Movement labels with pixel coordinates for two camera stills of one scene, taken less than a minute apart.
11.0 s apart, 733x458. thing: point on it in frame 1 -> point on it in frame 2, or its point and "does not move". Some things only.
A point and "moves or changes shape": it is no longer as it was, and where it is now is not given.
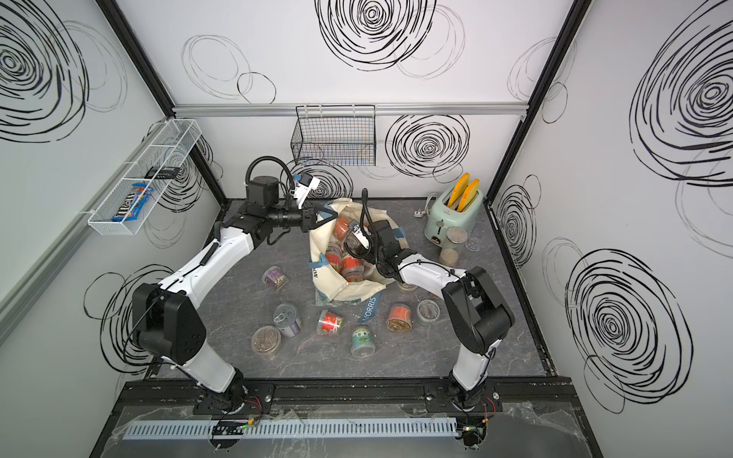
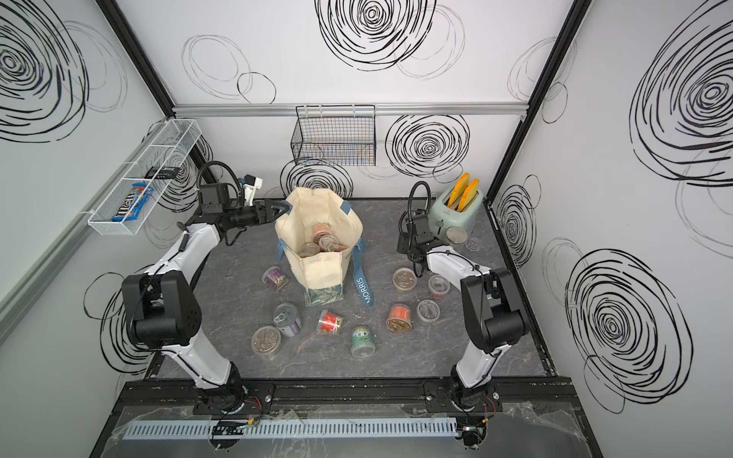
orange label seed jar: [400, 320] does not move
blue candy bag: [136, 209] does not move
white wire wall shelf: [127, 206] does not move
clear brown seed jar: [265, 340] does not move
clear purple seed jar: [275, 276] does not move
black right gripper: [366, 254] -> [402, 246]
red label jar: [352, 269] -> [319, 231]
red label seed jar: [329, 323] does not move
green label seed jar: [428, 311] does not move
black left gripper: [308, 218] -> [267, 206]
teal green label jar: [362, 343] does not move
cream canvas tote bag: [343, 278] moves or changes shape
